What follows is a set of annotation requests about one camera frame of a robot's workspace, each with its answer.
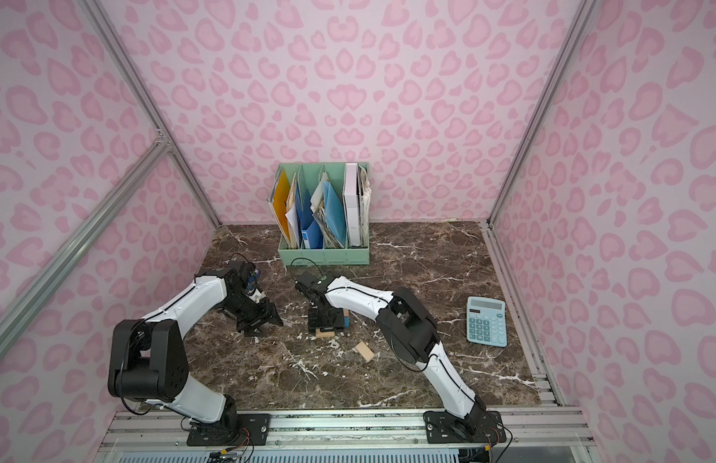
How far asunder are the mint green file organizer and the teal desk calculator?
397 mm

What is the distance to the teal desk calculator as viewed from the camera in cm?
90

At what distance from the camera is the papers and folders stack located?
0.95 metres

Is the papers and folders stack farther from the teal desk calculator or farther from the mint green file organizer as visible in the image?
the teal desk calculator

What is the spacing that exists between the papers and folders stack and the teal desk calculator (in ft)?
1.44

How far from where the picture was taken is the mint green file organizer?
954 mm
